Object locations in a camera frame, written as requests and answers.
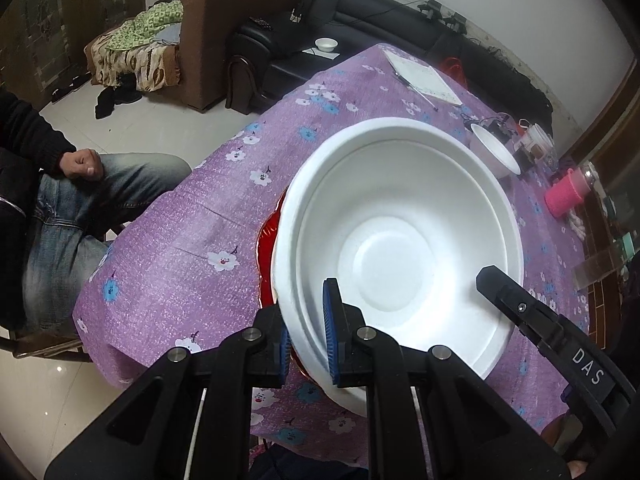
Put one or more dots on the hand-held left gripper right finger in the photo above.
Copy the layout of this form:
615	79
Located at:
330	330

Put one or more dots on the small white bowl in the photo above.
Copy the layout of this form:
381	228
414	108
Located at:
326	44

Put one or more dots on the green patterned cloth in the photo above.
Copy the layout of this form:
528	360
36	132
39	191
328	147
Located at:
145	25

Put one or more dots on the dark wooden cabinet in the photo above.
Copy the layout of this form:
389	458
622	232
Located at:
50	25

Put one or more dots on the black pen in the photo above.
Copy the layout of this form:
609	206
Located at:
415	89

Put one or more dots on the black clothes heap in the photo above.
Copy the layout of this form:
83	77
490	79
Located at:
117	97

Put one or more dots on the large white foam bowl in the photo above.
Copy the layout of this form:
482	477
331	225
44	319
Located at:
400	210

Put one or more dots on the black electronic device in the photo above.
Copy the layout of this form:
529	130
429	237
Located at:
497	127

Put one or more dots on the dark slipper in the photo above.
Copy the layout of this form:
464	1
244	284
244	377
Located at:
62	95
81	81

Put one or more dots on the black leather sofa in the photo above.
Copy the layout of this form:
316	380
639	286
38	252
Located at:
350	10

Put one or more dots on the brown leaf-print blanket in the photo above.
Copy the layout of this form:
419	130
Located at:
145	67

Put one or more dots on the white notebook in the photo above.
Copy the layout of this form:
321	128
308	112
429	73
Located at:
425	77

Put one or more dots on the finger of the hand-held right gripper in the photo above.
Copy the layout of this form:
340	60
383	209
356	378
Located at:
520	305

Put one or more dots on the black remote control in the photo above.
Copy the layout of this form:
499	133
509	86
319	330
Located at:
261	23

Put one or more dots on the brown armchair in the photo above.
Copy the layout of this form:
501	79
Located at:
215	35

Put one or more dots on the purple floral tablecloth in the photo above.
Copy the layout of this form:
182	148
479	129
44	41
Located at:
200	210

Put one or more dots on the large red gold-rimmed plate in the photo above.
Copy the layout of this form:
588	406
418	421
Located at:
267	255

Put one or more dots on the pink knitted cup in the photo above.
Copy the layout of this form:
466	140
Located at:
565	195

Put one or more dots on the clear glass jar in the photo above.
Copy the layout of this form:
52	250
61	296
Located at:
540	137

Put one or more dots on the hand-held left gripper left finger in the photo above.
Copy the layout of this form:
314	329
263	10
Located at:
284	355

